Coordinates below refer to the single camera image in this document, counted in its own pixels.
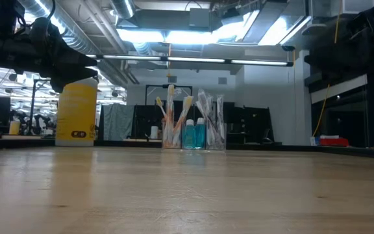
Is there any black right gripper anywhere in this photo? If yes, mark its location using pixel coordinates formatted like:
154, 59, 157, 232
304, 12, 374, 79

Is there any gray hanging cloth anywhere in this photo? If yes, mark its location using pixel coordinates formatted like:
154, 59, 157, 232
99, 103, 136, 142

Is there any black bar with light strips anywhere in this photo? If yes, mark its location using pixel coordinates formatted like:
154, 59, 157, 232
86, 53, 294, 68

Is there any teal mouthwash bottle white cap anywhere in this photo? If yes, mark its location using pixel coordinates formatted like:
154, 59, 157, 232
194, 117, 207, 150
183, 119, 196, 150

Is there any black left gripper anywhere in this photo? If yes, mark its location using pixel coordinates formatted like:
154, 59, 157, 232
27, 16, 99, 94

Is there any red box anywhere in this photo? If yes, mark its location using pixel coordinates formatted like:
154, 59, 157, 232
318, 136, 351, 148

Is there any small yellow canister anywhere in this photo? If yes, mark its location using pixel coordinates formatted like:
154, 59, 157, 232
8, 120, 21, 136

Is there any gray ceiling box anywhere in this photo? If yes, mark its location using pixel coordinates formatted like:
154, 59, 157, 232
188, 7, 212, 29

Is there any clear acrylic organizer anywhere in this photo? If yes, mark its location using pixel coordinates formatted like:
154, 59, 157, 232
161, 120, 227, 151

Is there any black tall stand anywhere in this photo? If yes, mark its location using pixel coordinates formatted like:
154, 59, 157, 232
29, 77, 61, 136

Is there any yellow hanging cable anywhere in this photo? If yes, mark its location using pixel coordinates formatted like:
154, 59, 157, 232
312, 0, 342, 137

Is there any yellow canister with white lid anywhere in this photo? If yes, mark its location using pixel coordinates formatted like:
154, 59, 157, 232
55, 77, 99, 148

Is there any black camera stand frame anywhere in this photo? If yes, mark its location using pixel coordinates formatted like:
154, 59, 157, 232
144, 83, 193, 107

